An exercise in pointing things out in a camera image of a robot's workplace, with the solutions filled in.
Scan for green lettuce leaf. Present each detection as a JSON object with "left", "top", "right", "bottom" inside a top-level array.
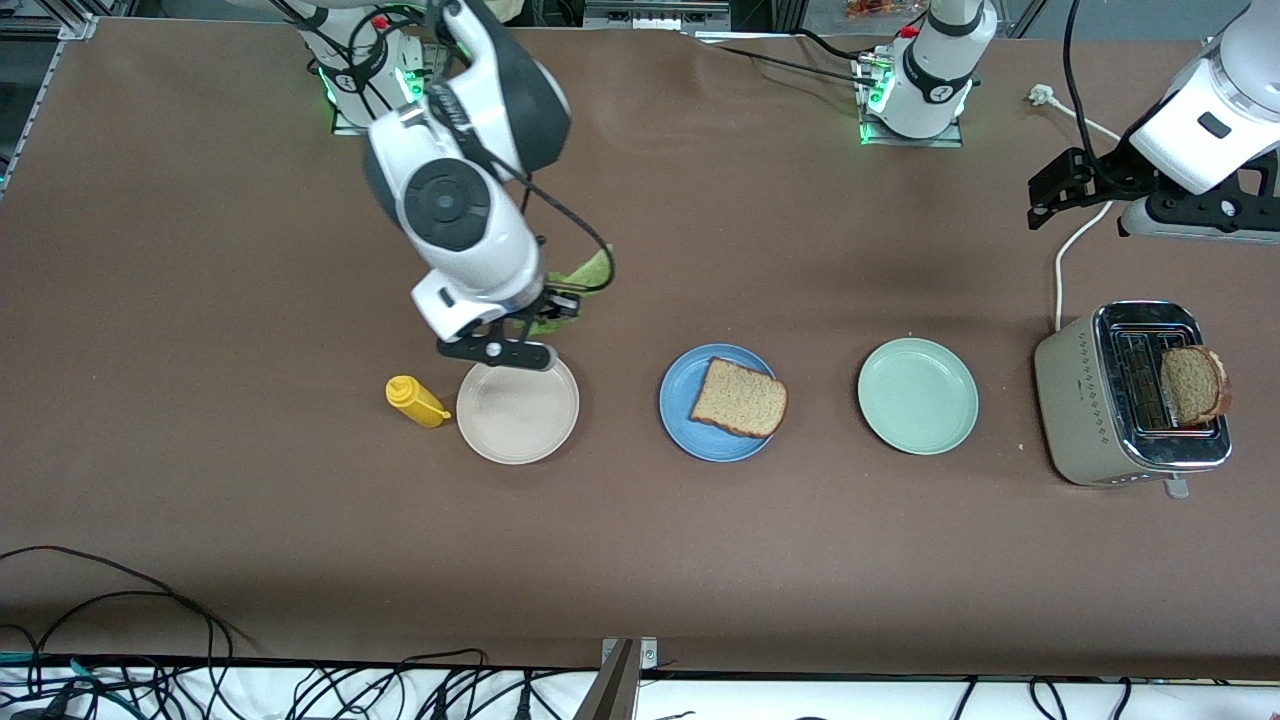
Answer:
[{"left": 527, "top": 248, "right": 614, "bottom": 336}]

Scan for yellow mustard squeeze bottle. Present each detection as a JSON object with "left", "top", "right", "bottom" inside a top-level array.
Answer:
[{"left": 385, "top": 375, "right": 453, "bottom": 429}]

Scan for brown bread slice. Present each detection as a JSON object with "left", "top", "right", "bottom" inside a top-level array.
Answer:
[
  {"left": 688, "top": 357, "right": 789, "bottom": 439},
  {"left": 1160, "top": 345, "right": 1233, "bottom": 426}
]

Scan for beige round plate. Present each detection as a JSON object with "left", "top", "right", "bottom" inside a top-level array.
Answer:
[{"left": 456, "top": 350, "right": 581, "bottom": 466}]

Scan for blue round plate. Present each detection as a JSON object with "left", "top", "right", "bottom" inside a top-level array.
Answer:
[{"left": 658, "top": 343, "right": 783, "bottom": 463}]

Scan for mint green round plate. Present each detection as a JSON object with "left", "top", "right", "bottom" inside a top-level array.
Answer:
[{"left": 857, "top": 337, "right": 980, "bottom": 456}]

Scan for beige chrome toaster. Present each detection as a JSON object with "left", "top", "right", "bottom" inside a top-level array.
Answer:
[{"left": 1033, "top": 300, "right": 1234, "bottom": 499}]

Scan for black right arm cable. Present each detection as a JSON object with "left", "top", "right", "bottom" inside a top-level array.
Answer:
[{"left": 270, "top": 0, "right": 617, "bottom": 297}]

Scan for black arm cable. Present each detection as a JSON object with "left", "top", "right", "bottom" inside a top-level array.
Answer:
[
  {"left": 1060, "top": 0, "right": 1123, "bottom": 191},
  {"left": 270, "top": 0, "right": 617, "bottom": 297}
]

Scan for white toaster power cable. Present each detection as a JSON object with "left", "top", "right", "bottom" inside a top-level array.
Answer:
[{"left": 1028, "top": 84, "right": 1126, "bottom": 333}]

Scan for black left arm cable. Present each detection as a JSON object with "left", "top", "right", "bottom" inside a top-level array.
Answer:
[{"left": 1060, "top": 0, "right": 1123, "bottom": 191}]

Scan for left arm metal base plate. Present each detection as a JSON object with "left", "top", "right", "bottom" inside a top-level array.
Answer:
[{"left": 855, "top": 50, "right": 968, "bottom": 149}]

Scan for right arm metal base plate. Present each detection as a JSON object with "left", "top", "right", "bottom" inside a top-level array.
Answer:
[{"left": 330, "top": 40, "right": 446, "bottom": 138}]

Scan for black base cable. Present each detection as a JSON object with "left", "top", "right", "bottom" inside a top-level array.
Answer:
[{"left": 715, "top": 42, "right": 879, "bottom": 86}]

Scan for grey metal table bracket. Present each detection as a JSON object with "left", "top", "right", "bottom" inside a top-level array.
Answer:
[{"left": 572, "top": 637, "right": 661, "bottom": 720}]

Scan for small black cable loop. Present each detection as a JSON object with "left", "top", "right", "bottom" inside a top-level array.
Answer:
[{"left": 25, "top": 590, "right": 216, "bottom": 720}]

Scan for aluminium frame rail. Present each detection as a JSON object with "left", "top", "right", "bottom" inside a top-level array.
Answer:
[{"left": 0, "top": 0, "right": 101, "bottom": 196}]

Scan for large black cable loop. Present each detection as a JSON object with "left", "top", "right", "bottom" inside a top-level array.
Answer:
[{"left": 0, "top": 545, "right": 241, "bottom": 720}]

